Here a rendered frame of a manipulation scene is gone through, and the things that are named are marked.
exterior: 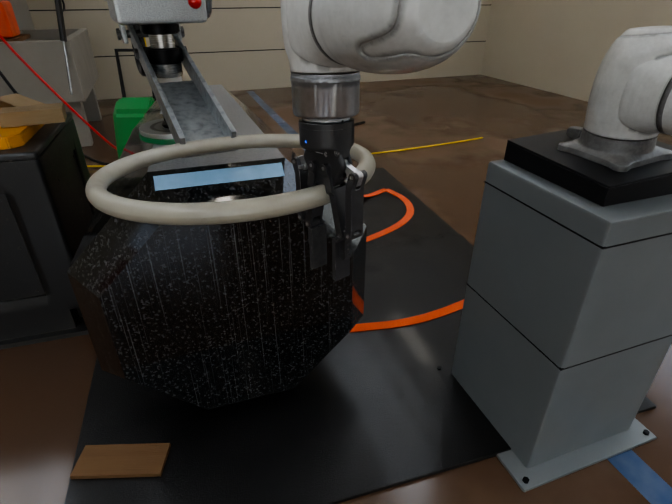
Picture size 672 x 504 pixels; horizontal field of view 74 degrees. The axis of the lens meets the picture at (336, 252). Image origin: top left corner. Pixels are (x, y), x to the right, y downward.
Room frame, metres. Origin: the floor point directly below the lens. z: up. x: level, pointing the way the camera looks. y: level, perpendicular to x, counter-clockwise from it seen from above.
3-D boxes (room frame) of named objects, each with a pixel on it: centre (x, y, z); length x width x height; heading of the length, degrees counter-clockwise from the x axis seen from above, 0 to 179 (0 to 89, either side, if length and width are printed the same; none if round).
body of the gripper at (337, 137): (0.61, 0.01, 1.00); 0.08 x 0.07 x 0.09; 43
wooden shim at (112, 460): (0.82, 0.62, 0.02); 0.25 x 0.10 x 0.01; 92
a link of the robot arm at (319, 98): (0.62, 0.01, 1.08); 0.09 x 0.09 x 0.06
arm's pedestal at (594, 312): (1.05, -0.67, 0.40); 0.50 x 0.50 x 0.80; 20
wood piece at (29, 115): (1.66, 1.10, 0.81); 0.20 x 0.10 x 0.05; 115
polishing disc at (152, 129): (1.34, 0.47, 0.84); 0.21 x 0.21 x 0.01
